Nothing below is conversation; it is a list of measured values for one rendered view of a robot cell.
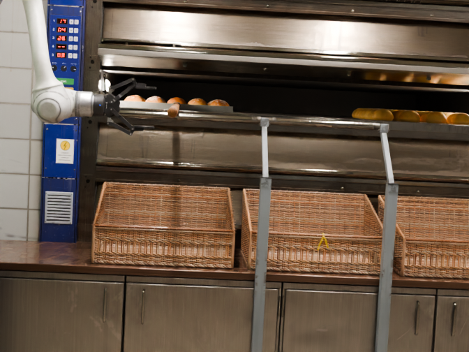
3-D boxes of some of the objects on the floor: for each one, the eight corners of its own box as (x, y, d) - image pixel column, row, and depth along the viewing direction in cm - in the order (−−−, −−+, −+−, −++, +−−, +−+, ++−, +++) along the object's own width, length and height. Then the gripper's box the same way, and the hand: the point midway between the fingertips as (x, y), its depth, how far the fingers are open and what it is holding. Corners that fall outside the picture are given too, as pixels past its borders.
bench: (-8, 367, 389) (-4, 237, 384) (527, 387, 401) (537, 262, 396) (-42, 411, 333) (-38, 260, 328) (581, 433, 345) (593, 288, 340)
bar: (72, 395, 357) (84, 107, 348) (380, 406, 364) (399, 123, 354) (61, 423, 326) (72, 107, 317) (398, 435, 332) (419, 126, 323)
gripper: (95, 68, 308) (157, 72, 309) (93, 140, 310) (153, 142, 311) (93, 68, 300) (156, 71, 302) (91, 140, 302) (153, 144, 304)
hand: (151, 107), depth 306 cm, fingers open, 13 cm apart
